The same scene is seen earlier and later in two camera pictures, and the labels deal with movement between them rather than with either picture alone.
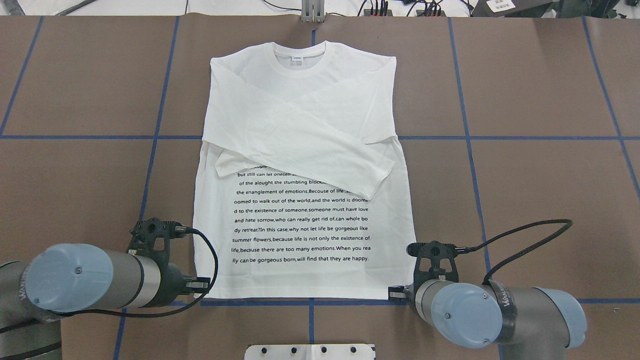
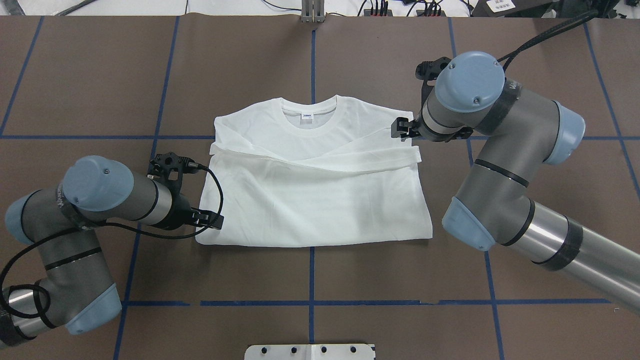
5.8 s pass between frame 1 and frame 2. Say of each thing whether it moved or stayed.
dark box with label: stayed
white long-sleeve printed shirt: moved
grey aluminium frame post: stayed
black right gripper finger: moved
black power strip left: stayed
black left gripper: moved
